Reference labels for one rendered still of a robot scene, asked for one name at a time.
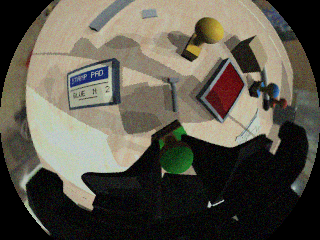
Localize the grey mug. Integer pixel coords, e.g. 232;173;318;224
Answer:
272;104;297;127

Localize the white marker with black cap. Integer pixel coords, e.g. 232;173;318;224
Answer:
261;65;269;111

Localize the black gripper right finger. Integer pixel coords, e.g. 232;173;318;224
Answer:
180;133;267;205

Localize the yellow rubber stamp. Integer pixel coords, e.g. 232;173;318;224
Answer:
181;17;224;63

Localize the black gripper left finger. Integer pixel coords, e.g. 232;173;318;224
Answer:
81;139;163;219

